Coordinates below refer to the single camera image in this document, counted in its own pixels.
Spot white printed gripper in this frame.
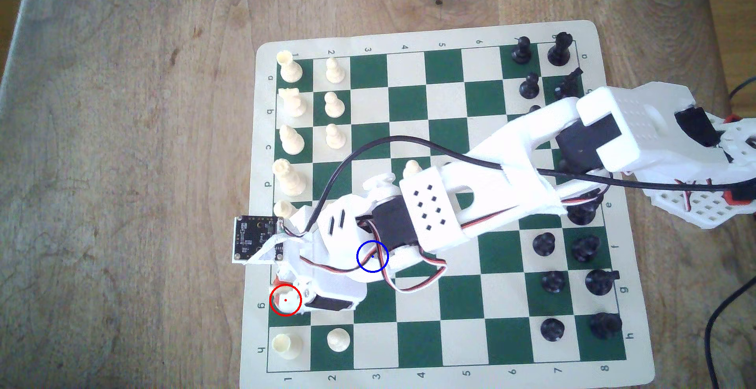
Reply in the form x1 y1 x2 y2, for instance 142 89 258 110
271 194 382 314

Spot white knight chess piece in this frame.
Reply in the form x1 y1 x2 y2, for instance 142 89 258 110
272 285 301 315
279 87 308 119

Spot white rook chess piece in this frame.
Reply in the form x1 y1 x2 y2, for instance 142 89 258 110
272 333 304 360
276 50 304 83

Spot white queen chess piece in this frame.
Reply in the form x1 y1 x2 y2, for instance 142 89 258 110
272 159 307 197

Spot white bishop chess piece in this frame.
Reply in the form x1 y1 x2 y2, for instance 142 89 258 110
279 124 306 156

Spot green and cream chess mat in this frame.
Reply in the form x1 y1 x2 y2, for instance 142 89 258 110
239 20 656 389

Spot black bishop chess piece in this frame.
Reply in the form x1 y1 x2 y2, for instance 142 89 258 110
571 236 601 263

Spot black king chess piece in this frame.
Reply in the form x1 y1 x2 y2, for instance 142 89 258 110
566 190 604 227

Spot black knight chess piece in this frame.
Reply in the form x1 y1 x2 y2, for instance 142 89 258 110
585 269 621 296
555 68 586 98

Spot black rook chess piece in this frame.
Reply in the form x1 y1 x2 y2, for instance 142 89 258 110
589 312 623 341
547 31 574 67

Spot black camera circuit board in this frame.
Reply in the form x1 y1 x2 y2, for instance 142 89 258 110
232 215 285 267

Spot red white black servo wires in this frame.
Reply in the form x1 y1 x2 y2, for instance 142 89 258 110
283 191 603 293

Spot black camera cable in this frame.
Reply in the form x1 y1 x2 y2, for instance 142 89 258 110
304 135 756 239

